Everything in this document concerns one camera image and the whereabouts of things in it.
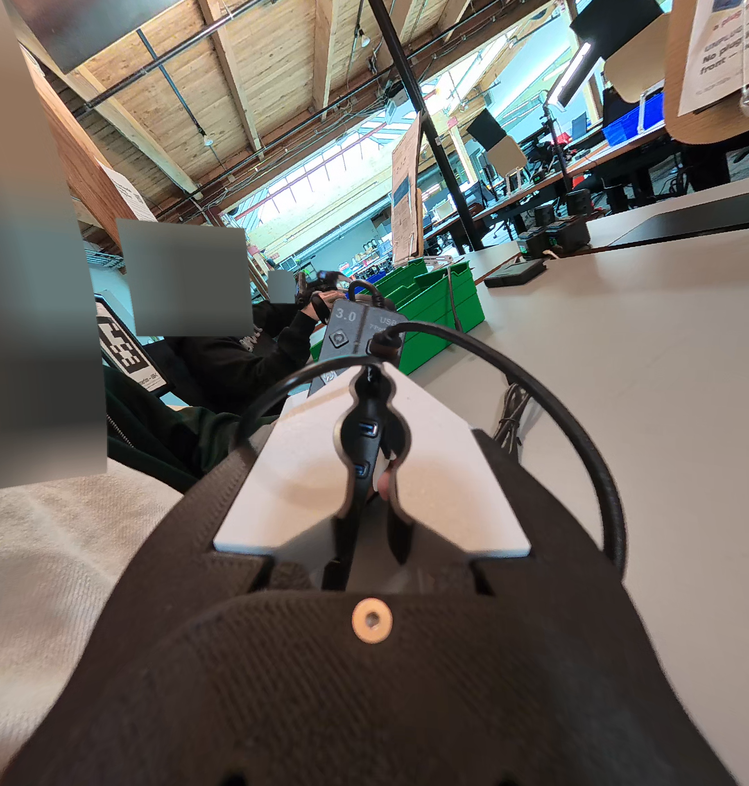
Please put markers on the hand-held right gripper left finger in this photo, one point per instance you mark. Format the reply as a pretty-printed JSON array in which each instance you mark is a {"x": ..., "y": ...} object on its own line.
[{"x": 282, "y": 491}]

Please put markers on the cardboard card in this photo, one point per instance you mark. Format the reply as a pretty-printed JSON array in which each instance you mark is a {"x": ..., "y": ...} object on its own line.
[{"x": 405, "y": 184}]

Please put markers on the person's left hand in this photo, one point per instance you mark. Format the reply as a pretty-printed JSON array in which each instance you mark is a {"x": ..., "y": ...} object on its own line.
[{"x": 388, "y": 485}]

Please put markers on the small wooden board stand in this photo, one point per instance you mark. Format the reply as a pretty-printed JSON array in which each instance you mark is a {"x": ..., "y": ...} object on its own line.
[{"x": 632, "y": 67}]

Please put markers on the grey desk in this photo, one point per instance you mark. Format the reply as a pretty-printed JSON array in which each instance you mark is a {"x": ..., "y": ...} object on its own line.
[{"x": 657, "y": 399}]

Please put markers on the small black device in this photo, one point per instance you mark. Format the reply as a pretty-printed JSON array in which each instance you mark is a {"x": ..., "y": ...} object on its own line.
[{"x": 515, "y": 273}]

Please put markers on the long black multiport hub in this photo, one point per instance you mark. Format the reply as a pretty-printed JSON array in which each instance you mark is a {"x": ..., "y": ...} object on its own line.
[{"x": 350, "y": 325}]

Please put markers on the black flag panel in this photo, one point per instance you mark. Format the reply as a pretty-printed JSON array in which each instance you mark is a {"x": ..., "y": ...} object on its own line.
[{"x": 485, "y": 129}]

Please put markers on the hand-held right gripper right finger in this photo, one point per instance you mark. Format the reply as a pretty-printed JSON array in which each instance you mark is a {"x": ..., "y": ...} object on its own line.
[{"x": 460, "y": 503}]

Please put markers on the blue storage bin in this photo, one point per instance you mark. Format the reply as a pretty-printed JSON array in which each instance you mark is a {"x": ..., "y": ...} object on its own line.
[{"x": 620, "y": 132}]

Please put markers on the black pole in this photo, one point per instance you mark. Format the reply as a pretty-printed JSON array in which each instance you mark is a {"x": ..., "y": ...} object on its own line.
[{"x": 411, "y": 80}]

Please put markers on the white light bar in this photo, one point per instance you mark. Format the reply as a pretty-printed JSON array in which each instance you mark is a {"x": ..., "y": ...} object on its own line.
[{"x": 571, "y": 70}]

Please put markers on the black framed marker sign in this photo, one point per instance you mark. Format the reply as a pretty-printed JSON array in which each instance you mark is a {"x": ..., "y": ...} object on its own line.
[{"x": 122, "y": 344}]

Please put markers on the wooden document board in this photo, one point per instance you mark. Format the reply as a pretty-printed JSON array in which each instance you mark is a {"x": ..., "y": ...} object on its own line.
[{"x": 706, "y": 129}]

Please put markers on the wooden beam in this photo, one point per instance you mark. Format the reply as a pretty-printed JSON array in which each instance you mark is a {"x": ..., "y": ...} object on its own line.
[{"x": 85, "y": 166}]

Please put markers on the black desk pad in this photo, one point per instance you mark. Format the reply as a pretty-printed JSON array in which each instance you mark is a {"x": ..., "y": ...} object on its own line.
[{"x": 706, "y": 218}]

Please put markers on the black battery charger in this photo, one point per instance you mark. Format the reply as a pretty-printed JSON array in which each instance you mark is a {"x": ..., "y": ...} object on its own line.
[{"x": 558, "y": 236}]

